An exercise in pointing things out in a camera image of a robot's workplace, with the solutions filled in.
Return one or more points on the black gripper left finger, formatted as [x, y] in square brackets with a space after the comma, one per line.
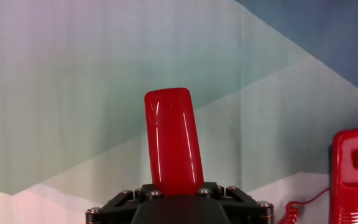
[113, 213]

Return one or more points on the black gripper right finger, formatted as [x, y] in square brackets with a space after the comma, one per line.
[247, 213]

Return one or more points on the red telephone handset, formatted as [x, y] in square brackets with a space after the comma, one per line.
[172, 140]

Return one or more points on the red telephone base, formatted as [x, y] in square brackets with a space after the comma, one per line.
[353, 186]

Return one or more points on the teal blue white tablecloth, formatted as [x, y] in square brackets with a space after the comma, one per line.
[73, 77]

